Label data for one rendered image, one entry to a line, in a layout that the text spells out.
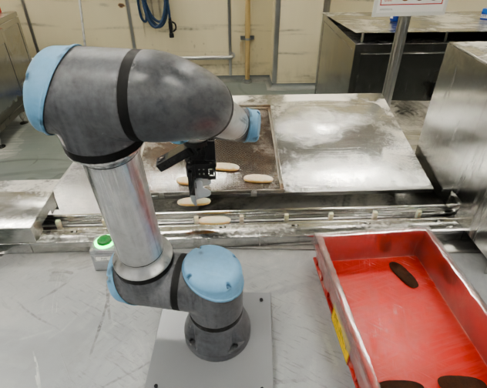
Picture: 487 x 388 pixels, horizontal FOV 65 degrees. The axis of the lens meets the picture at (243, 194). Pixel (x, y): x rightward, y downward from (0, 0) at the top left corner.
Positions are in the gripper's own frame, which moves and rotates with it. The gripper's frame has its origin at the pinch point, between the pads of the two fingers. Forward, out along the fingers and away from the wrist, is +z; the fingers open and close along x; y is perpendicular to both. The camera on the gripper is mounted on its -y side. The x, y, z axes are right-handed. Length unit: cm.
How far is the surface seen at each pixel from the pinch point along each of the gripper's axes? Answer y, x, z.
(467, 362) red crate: 62, -49, 11
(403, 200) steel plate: 71, 11, 12
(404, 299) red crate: 55, -31, 11
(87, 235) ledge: -31.0, -7.2, 7.6
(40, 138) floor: -158, 223, 95
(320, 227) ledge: 37.7, -6.4, 7.6
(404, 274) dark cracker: 58, -23, 10
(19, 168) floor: -155, 172, 95
